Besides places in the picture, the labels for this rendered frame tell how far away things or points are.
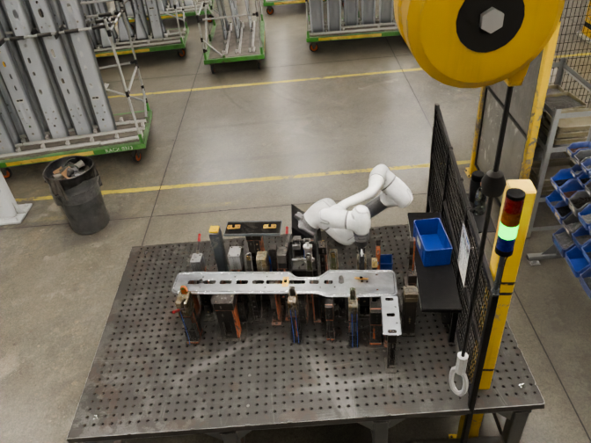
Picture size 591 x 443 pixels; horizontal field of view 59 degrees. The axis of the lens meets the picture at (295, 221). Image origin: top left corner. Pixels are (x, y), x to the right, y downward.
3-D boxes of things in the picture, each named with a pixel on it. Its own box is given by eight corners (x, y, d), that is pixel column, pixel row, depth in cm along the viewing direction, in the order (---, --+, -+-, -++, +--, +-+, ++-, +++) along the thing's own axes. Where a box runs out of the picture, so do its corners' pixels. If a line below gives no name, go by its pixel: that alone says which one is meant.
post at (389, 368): (385, 373, 298) (386, 339, 280) (384, 357, 306) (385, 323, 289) (397, 373, 297) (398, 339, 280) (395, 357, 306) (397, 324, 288)
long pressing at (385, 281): (169, 297, 320) (168, 295, 319) (178, 272, 338) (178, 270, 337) (397, 297, 304) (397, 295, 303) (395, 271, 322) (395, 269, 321)
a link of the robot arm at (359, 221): (372, 225, 294) (349, 222, 297) (372, 203, 284) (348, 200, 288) (368, 237, 286) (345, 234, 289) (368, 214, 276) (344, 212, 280)
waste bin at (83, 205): (60, 242, 538) (32, 183, 493) (76, 211, 580) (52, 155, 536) (108, 238, 536) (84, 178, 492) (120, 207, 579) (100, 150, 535)
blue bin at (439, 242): (423, 267, 316) (425, 250, 308) (412, 236, 341) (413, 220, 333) (450, 265, 316) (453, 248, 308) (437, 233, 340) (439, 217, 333)
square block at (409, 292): (401, 337, 317) (404, 294, 296) (400, 326, 324) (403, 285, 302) (415, 337, 316) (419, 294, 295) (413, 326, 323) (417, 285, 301)
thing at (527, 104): (521, 247, 474) (575, 22, 353) (506, 249, 474) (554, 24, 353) (477, 170, 581) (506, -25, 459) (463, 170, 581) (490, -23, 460)
